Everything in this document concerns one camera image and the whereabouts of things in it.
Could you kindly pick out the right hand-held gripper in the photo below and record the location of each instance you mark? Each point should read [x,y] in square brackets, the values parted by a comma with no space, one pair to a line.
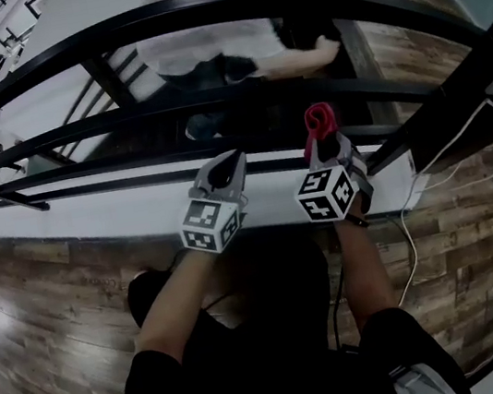
[325,194]

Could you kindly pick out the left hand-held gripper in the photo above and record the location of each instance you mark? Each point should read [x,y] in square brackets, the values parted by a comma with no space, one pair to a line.
[203,217]

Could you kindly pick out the red cloth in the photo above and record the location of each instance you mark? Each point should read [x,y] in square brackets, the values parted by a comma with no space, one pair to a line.
[319,116]

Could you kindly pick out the person's right forearm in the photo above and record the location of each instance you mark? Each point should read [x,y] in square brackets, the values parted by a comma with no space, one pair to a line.
[363,265]

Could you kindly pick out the person's left forearm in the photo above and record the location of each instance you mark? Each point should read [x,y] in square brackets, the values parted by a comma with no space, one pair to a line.
[176,306]

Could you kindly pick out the person's right hand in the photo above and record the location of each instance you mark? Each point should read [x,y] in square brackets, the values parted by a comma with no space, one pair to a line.
[364,181]

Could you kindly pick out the black wristband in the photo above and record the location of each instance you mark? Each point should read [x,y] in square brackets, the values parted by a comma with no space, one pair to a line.
[358,219]

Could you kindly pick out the dark wooden staircase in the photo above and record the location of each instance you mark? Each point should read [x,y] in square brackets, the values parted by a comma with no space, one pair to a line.
[349,80]

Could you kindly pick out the dark wooden stair rails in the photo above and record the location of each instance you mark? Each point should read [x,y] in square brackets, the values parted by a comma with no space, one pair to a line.
[89,96]

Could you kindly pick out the person's black clothing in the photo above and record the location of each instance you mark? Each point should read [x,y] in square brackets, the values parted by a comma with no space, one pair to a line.
[279,363]

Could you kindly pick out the black waist box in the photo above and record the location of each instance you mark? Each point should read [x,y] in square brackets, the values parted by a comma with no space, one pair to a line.
[350,349]

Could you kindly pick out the grey waist bag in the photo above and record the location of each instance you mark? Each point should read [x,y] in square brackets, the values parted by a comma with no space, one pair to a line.
[423,388]

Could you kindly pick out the short dark wooden post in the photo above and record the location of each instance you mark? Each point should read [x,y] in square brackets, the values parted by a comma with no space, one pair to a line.
[110,81]

